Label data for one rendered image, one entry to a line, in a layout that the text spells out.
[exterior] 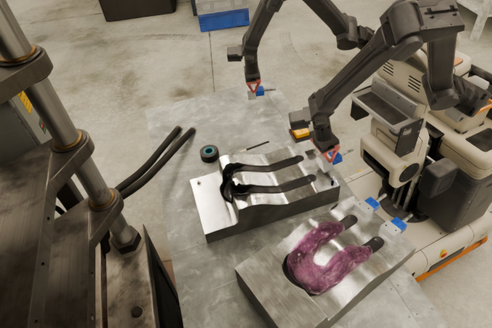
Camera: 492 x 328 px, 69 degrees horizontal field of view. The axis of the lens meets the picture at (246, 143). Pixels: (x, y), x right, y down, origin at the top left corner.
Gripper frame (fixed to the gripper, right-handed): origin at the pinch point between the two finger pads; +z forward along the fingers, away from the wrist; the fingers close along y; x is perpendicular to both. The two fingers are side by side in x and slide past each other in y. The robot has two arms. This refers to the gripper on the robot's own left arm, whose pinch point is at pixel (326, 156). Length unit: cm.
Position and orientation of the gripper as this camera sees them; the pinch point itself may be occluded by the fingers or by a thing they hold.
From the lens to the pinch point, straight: 128.3
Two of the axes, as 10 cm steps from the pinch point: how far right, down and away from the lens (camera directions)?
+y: 2.9, 5.2, -8.0
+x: 9.2, -3.8, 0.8
